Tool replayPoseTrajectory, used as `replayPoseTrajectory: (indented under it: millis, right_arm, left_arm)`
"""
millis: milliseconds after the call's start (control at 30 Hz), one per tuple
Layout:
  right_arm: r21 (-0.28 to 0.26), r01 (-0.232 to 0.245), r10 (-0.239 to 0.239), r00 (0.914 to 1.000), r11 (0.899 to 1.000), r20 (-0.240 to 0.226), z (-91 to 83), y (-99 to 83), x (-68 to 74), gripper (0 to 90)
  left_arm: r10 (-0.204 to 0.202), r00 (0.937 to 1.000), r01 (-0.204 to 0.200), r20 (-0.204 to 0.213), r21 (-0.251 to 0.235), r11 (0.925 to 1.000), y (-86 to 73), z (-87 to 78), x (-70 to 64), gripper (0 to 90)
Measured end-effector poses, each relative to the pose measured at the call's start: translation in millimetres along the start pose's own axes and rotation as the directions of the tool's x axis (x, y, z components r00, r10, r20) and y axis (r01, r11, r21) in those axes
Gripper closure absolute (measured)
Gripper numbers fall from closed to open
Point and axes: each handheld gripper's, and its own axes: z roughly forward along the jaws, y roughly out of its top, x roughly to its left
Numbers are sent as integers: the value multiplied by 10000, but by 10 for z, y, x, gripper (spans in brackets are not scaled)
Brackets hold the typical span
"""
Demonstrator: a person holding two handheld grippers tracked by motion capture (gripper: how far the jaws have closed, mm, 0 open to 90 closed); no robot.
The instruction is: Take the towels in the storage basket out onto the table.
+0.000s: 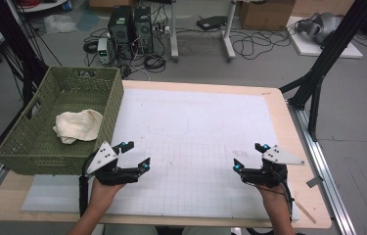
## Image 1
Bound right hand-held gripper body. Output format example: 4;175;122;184
240;144;305;189

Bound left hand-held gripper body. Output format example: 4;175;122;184
86;140;140;187

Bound cream patterned cloth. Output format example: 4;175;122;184
52;109;104;145

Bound green woven basket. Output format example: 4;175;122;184
0;66;125;176

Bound person's left hand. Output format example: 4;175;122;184
87;177;126;213

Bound person's right hand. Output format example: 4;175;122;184
256;181;292;213

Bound flat wooden stick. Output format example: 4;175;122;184
295;200;318;225

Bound person's grey trousers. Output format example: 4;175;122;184
103;224;238;235

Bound white foam mat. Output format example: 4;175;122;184
21;87;301;221

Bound grey bench power supply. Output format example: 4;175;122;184
96;37;112;65

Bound white floor board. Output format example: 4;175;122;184
286;16;364;60

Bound wide black computer tower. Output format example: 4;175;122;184
107;5;136;61

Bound white desk leg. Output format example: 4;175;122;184
221;0;238;63
169;0;180;63

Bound narrow black computer tower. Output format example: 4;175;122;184
133;6;155;55

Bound white power strip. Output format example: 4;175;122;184
153;24;172;35

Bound large cardboard box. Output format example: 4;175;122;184
238;0;297;31

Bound grey headset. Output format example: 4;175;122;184
296;12;343;45

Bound flat black device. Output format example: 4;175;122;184
196;15;229;31

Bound clear plastic bag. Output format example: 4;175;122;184
43;14;78;35

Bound thin black cable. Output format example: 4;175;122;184
273;169;295;220

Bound small grey metal bracket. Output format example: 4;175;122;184
305;175;325;189

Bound long aluminium rail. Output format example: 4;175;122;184
288;103;357;235

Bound coiled black cable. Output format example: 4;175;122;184
143;53;167;73

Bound tangle of black floor cables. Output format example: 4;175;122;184
229;27;293;61

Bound black metal stand frame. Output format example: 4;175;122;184
278;0;367;142

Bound black stand with cables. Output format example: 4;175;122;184
0;0;62;107

